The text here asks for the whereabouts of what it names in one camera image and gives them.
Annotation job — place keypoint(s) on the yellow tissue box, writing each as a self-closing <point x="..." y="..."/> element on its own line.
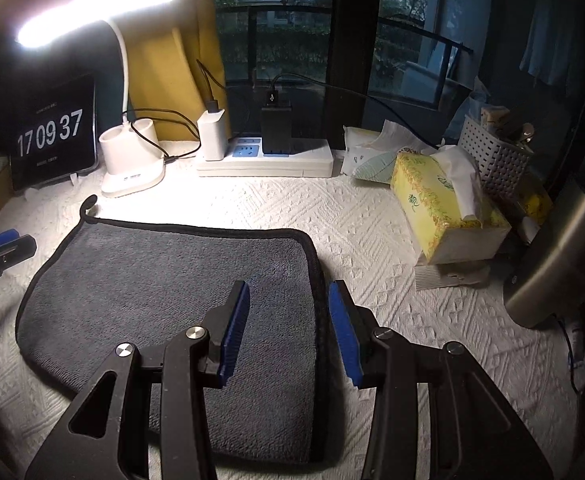
<point x="437" y="205"/>

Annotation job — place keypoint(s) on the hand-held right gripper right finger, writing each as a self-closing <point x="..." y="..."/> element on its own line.
<point x="343" y="325"/>

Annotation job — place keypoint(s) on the tablet showing clock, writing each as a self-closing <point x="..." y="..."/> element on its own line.
<point x="52" y="132"/>

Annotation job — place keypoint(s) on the yellow curtain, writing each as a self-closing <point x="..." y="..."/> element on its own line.
<point x="192" y="60"/>

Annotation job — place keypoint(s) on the white textured table cloth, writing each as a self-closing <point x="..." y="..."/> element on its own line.
<point x="382" y="270"/>

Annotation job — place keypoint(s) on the stainless steel bottle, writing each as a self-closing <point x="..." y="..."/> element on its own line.
<point x="552" y="260"/>

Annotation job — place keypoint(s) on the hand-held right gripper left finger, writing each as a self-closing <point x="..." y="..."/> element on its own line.
<point x="235" y="320"/>

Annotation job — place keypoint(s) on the white charger adapter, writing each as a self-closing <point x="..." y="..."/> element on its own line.
<point x="213" y="135"/>

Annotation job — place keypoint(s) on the white desk lamp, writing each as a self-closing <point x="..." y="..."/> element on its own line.
<point x="122" y="110"/>

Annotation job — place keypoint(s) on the black charger adapter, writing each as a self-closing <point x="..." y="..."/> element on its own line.
<point x="276" y="127"/>

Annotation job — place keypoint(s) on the white plastic basket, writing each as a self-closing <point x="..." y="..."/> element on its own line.
<point x="492" y="152"/>

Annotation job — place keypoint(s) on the white power strip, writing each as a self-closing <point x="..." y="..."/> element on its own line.
<point x="282" y="157"/>

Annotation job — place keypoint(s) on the soft tissue pack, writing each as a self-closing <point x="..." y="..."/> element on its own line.
<point x="367" y="155"/>

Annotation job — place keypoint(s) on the grey towel with black trim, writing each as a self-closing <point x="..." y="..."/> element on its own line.
<point x="172" y="280"/>

